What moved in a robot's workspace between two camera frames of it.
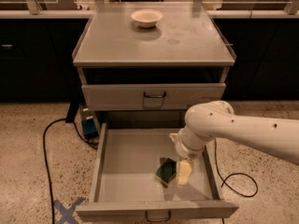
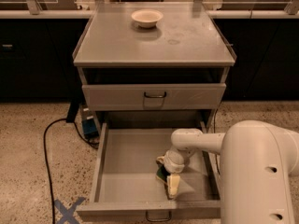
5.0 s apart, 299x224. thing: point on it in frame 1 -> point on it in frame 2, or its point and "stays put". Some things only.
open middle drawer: x=125 y=185 stays put
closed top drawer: x=149 y=97 stays put
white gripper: x=184 y=148 -> x=173 y=162
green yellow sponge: x=168 y=170 stays put
